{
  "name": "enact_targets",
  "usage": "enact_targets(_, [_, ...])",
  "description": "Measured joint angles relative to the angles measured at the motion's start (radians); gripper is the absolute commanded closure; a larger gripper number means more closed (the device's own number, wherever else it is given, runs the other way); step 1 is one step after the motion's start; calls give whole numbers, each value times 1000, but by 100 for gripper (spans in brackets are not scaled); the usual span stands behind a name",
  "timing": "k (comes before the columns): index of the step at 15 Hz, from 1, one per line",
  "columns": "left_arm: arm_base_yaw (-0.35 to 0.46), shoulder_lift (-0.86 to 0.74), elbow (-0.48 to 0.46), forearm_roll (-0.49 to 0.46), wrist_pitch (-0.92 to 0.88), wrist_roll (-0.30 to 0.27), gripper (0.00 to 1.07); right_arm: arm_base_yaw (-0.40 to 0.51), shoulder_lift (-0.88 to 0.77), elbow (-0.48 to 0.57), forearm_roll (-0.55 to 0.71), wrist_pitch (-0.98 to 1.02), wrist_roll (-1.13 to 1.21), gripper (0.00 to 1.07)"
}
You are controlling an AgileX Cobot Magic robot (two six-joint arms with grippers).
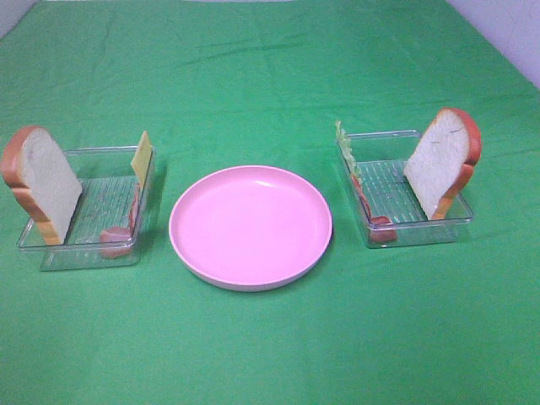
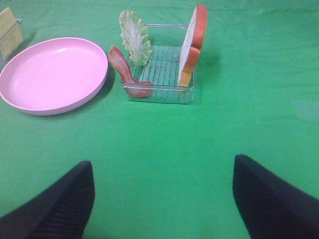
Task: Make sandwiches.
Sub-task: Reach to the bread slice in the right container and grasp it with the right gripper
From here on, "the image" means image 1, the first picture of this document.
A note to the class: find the pink round plate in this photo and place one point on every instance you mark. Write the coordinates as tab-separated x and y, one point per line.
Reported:
250	228

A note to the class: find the yellow cheese slice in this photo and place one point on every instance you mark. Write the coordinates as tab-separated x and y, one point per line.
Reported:
141	158

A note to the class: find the green tablecloth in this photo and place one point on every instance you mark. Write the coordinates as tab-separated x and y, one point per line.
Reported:
222	84

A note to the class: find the bacon strip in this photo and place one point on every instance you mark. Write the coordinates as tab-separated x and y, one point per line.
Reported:
374	235
120	234

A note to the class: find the left clear plastic tray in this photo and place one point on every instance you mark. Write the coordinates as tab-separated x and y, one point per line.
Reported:
108	187

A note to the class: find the clear plastic tray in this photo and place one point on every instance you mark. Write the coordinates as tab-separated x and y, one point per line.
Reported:
108	187
381	157

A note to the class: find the green lettuce leaf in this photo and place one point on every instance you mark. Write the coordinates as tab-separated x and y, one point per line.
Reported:
344	143

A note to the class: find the right clear plastic tray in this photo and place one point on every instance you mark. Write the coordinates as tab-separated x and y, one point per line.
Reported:
381	157

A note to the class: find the bread slice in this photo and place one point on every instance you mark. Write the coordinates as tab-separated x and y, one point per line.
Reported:
443	161
42	181

